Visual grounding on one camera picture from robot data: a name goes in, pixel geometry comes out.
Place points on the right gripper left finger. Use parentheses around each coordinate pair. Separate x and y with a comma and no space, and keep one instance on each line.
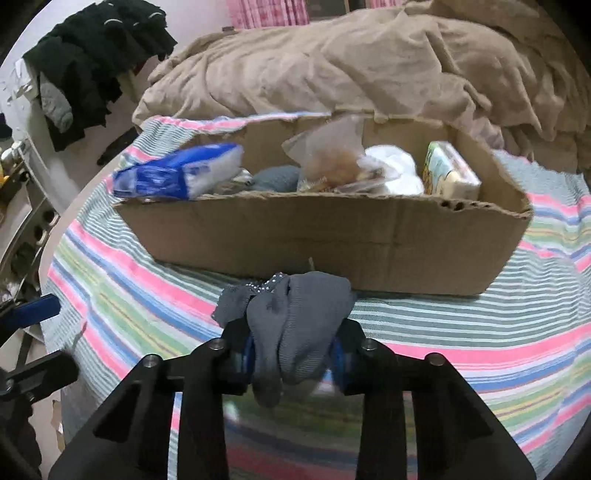
(129,434)

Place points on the green tissue box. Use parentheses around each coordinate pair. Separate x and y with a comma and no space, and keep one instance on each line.
(446,173)

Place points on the striped pastel towel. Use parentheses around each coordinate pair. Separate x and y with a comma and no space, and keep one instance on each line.
(523,345)

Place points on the clear plastic snack bag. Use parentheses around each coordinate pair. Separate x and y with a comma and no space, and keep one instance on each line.
(331,158)

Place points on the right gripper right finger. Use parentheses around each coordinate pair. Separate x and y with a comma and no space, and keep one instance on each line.
(457,435)

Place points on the blue tissue pack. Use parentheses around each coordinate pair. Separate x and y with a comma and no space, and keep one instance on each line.
(181,175)

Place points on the clear bag of white beads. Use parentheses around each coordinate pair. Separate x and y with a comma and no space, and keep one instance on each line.
(239,183)

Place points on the tan crumpled blanket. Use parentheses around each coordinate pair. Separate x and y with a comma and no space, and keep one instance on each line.
(501,70)

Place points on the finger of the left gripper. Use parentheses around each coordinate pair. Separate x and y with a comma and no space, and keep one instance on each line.
(20,315)
(38,380)

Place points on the grey sock pair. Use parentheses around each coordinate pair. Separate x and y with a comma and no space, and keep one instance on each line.
(293,320)
(282,179)

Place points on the brown cardboard box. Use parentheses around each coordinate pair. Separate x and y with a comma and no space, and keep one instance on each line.
(419,245)

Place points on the left pink curtain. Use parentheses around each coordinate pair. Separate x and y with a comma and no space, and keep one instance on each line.
(251,14)

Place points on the black hanging clothes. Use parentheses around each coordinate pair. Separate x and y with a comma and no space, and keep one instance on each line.
(79,61)

